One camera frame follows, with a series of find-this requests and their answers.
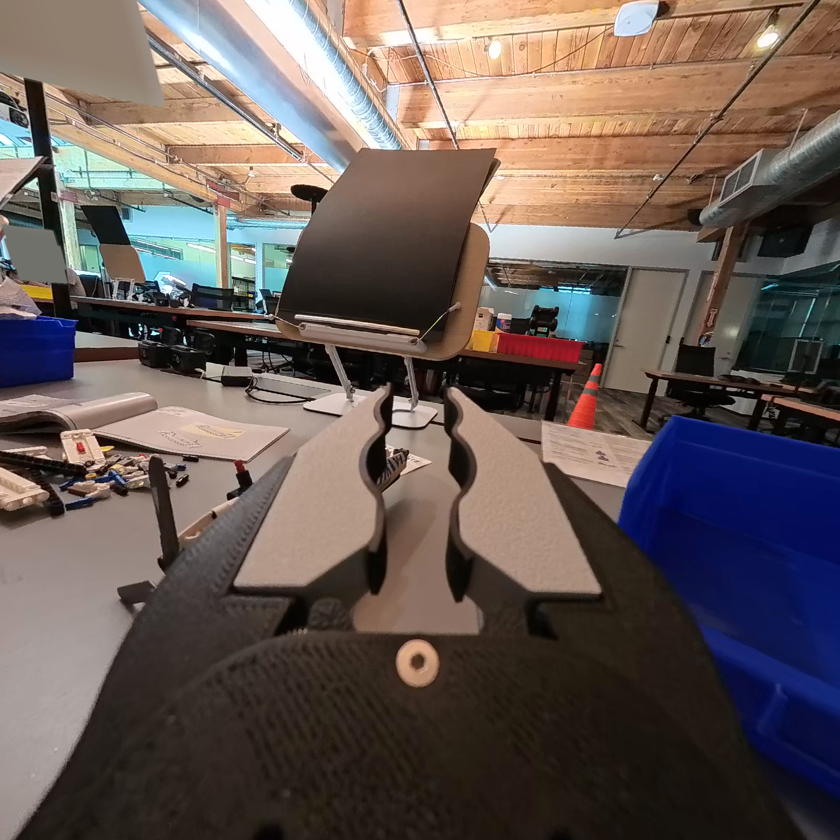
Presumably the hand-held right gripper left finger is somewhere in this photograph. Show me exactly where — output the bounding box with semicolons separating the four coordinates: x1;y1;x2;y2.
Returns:
233;384;395;599

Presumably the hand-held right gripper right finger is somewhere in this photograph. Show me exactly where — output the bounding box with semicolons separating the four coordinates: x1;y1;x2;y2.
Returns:
443;386;603;602

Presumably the lego helicopter model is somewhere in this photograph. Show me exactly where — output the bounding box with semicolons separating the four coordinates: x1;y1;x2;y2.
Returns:
117;455;260;613

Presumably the pile of small lego pieces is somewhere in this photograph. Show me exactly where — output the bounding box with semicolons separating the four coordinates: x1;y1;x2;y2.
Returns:
0;427;201;517

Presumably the white lego wing panel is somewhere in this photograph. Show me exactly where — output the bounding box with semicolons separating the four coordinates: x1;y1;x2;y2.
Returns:
0;467;52;513

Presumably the white paper sheet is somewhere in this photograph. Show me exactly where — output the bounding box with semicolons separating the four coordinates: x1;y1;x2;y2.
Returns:
540;420;655;490

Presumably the orange traffic cone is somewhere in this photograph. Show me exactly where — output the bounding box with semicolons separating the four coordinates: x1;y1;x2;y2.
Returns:
566;363;605;431

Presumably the open instruction booklet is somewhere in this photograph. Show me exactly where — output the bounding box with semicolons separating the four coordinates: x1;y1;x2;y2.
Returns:
0;392;291;463

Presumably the red plastic bin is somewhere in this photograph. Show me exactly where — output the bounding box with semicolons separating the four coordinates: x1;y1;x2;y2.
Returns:
495;331;588;365

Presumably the large blue plastic bin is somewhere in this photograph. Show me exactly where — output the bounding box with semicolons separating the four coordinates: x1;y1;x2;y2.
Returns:
617;415;840;799

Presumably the black battery charger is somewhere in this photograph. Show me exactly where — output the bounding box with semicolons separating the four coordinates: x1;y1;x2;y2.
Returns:
136;339;211;376

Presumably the grey door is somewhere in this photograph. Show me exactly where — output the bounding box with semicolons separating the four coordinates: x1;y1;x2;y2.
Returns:
602;266;688;395

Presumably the black office chair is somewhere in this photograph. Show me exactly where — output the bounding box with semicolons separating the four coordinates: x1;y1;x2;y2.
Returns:
666;343;737;421

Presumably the wooden office desk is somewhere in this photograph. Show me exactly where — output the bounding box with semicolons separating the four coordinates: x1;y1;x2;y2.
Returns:
642;367;818;431

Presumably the book stand with black sheet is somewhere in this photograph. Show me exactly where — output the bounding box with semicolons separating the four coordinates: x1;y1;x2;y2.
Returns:
274;147;501;431

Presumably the small blue plastic bin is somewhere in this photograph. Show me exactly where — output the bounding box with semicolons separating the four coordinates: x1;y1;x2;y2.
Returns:
0;315;78;389

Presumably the white vent grille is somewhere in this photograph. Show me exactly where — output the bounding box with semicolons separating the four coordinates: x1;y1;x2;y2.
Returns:
717;149;783;209

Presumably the white ceiling access point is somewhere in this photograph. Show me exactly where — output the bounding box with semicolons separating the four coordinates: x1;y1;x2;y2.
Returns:
612;0;672;38

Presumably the black cable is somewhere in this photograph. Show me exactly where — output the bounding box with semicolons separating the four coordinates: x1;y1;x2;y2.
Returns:
246;377;332;404

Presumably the black metal post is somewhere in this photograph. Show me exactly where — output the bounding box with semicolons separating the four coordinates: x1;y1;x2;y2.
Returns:
23;79;73;319

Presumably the large grey ceiling duct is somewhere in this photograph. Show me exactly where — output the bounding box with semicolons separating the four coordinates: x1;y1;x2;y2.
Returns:
140;0;403;173

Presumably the silver air duct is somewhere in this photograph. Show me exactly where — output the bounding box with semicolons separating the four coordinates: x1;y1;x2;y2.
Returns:
697;126;840;228

